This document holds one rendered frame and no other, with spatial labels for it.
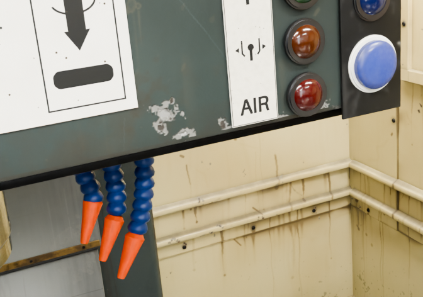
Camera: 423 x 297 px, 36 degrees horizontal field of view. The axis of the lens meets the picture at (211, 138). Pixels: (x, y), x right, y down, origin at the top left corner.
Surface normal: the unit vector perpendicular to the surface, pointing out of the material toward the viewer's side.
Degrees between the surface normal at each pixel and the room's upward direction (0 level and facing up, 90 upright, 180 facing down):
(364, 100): 90
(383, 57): 87
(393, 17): 90
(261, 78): 90
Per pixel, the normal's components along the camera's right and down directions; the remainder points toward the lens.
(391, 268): -0.91, 0.20
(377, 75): 0.40, 0.30
